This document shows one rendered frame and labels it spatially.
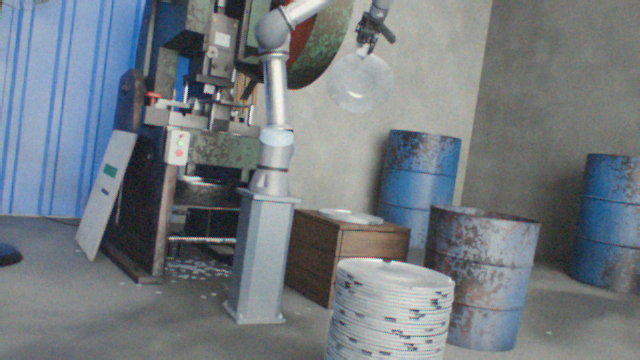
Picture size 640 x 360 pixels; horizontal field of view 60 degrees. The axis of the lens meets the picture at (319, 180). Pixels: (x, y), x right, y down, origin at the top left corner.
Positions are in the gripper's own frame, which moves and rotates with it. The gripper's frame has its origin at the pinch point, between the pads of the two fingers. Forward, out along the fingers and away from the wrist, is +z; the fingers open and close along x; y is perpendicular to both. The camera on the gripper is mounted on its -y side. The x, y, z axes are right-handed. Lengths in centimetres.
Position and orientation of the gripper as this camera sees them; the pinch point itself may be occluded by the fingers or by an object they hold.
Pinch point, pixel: (365, 57)
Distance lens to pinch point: 235.9
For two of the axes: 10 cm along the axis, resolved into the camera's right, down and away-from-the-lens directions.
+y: -9.6, -1.3, -2.5
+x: 0.7, 7.6, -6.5
